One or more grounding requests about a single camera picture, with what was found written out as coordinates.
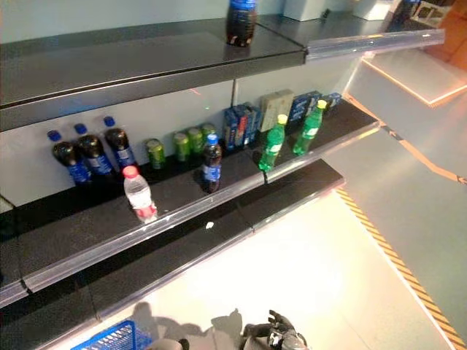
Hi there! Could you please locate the dark right robot hand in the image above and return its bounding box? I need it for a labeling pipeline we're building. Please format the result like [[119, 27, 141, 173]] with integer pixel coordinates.
[[242, 310, 309, 350]]

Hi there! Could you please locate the blue plastic shopping basket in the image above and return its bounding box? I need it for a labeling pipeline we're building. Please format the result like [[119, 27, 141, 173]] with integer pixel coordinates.
[[69, 319, 154, 350]]

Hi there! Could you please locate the green soda bottle yellow cap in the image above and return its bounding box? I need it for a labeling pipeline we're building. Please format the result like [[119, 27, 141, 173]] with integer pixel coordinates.
[[258, 113, 290, 173], [292, 98, 328, 157]]

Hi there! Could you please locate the green drink can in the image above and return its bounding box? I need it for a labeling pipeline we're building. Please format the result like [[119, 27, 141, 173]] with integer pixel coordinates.
[[144, 138, 168, 171], [171, 131, 191, 163], [186, 126, 205, 157], [200, 122, 219, 147]]

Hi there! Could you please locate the black shelf base board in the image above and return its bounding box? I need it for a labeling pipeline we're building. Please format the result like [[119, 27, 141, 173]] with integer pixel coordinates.
[[250, 158, 347, 234], [0, 280, 101, 350], [85, 198, 256, 322]]

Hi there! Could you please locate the yellow black hazard tape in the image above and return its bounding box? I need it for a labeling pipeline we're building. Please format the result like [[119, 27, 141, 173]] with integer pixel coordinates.
[[334, 187, 467, 350]]

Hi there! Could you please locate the clear water bottle red label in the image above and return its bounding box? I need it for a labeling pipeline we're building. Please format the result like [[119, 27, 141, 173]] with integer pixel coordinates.
[[123, 166, 159, 225]]

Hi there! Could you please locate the red cookie box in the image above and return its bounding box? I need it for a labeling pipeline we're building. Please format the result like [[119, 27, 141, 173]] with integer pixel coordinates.
[[235, 107, 250, 147]]

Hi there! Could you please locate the white box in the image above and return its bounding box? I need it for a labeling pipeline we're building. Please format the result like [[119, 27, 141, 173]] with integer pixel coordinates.
[[282, 0, 331, 23], [350, 0, 397, 22]]

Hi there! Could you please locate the black shelf board clear rail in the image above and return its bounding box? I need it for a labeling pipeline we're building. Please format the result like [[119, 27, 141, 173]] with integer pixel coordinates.
[[255, 10, 447, 58], [0, 211, 30, 311], [0, 145, 267, 295], [251, 98, 381, 185]]

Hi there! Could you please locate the black shelf board without rail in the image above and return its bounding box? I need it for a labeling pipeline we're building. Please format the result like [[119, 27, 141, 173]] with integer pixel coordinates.
[[0, 17, 308, 133]]

